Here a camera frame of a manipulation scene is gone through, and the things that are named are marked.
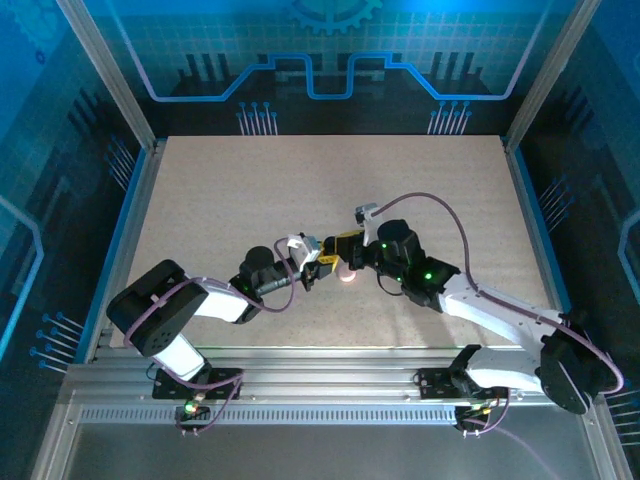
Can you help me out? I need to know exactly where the small LED circuit board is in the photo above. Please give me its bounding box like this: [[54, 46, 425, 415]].
[[174, 394, 212, 436], [453, 399, 497, 437]]

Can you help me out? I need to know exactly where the grey metal panel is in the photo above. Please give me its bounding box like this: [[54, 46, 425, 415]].
[[29, 389, 631, 480]]

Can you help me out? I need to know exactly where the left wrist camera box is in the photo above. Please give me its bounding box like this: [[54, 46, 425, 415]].
[[287, 232, 322, 266]]

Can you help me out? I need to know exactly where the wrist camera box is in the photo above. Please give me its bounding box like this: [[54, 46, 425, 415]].
[[287, 232, 322, 266], [353, 202, 380, 246]]

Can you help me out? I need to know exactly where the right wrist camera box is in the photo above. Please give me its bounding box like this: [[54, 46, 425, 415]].
[[353, 202, 380, 246]]

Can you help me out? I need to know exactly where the aluminium frame cross rail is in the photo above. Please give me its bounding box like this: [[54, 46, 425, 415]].
[[59, 347, 601, 406]]

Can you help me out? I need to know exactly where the aluminium table side rail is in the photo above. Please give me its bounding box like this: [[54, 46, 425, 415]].
[[502, 139, 589, 362], [84, 142, 166, 364]]

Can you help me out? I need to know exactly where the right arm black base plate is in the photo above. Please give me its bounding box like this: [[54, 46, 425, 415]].
[[412, 367, 510, 401]]

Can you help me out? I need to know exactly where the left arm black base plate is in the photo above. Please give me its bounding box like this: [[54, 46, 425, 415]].
[[151, 367, 245, 401]]

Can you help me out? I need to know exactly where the slotted grey cable duct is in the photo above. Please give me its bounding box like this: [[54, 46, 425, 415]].
[[78, 407, 459, 426]]

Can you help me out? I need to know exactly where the aluminium frame post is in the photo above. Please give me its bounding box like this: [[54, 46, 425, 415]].
[[54, 0, 161, 151], [501, 0, 605, 151]]

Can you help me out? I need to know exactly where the purple cable over panel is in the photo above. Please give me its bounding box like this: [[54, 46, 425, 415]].
[[464, 417, 559, 480]]

